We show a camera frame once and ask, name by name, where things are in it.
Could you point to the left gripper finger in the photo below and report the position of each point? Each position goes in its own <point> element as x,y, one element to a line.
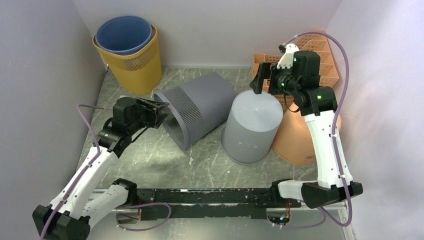
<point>162,117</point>
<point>160,105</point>

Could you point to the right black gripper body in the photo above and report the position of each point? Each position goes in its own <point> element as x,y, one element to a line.
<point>280,82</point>

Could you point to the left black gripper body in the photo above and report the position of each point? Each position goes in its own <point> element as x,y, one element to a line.
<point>146,116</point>

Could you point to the grey mesh waste basket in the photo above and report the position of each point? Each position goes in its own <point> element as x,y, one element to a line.
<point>196,107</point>

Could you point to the grey smooth plastic bin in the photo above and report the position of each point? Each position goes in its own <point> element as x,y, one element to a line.
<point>251,127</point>

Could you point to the orange plastic bin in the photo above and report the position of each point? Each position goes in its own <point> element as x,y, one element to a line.
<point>293,141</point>

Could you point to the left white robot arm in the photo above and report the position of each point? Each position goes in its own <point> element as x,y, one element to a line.
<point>73,212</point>

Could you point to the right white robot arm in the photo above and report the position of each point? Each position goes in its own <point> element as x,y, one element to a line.
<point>297,75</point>

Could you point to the yellow plastic bin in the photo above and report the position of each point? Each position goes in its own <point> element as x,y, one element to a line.
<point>140,72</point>

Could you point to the orange plastic file rack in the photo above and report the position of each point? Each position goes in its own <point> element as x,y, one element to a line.
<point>311,42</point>

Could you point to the blue plastic bin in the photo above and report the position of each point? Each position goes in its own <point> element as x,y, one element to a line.
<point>124,35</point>

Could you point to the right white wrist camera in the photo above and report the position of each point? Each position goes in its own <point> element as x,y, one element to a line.
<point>287,59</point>

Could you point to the aluminium frame rail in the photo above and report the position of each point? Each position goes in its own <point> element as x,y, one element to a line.
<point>335,206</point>

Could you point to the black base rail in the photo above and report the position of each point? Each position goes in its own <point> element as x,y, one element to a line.
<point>175,203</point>

